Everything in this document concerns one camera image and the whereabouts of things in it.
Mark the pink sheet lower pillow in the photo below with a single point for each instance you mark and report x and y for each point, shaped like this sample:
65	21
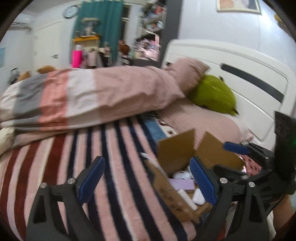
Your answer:
183	115

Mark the guitar neck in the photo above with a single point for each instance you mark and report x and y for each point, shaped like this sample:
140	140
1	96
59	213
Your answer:
280	22

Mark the white small tube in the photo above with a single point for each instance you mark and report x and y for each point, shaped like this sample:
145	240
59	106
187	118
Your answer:
187	199

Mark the striped pink navy blanket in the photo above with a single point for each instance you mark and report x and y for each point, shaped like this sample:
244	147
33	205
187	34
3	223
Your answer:
105	169

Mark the round wall clock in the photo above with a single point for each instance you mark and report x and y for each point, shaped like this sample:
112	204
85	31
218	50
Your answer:
71	12

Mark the white air conditioner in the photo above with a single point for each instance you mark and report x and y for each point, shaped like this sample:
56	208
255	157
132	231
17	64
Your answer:
20	26

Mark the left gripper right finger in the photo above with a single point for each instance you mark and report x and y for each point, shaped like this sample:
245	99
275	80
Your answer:
206	180

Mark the white small bottle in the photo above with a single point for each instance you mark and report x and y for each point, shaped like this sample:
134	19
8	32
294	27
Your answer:
198	197

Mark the white bed headboard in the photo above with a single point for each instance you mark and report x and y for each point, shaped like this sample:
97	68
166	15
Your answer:
261	84

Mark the green plush cushion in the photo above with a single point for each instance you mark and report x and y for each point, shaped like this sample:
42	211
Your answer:
212	93

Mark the yellow top desk shelf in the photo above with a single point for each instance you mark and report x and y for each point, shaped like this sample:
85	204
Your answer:
87	43

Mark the dark bookshelf with items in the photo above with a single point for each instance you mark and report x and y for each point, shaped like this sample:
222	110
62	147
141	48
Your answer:
147	28

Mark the lilac cosmetic box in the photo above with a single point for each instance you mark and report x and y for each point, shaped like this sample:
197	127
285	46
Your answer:
182	184

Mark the pink thermos bottle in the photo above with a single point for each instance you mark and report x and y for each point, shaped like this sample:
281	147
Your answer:
77	56

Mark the brown cardboard box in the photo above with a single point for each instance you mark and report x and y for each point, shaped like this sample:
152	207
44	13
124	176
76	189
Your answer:
174	154

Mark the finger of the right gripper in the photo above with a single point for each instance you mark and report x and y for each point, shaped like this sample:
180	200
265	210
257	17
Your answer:
236	148
235	176

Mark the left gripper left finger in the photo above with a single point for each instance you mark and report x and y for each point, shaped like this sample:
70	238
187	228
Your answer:
88	179

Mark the white door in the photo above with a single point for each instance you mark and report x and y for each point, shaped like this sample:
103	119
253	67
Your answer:
51	45

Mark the white contact lens case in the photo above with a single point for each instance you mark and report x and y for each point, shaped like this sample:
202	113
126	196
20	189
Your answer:
182	175

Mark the pink grey striped duvet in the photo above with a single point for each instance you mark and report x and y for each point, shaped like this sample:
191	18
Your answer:
74	98

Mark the pink ribbed pillow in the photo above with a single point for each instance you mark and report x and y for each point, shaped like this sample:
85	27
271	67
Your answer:
187	72

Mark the teal curtain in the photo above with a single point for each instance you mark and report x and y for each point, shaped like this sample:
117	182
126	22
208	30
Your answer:
109	14

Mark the framed wall picture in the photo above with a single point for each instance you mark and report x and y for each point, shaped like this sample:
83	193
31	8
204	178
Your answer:
244	6

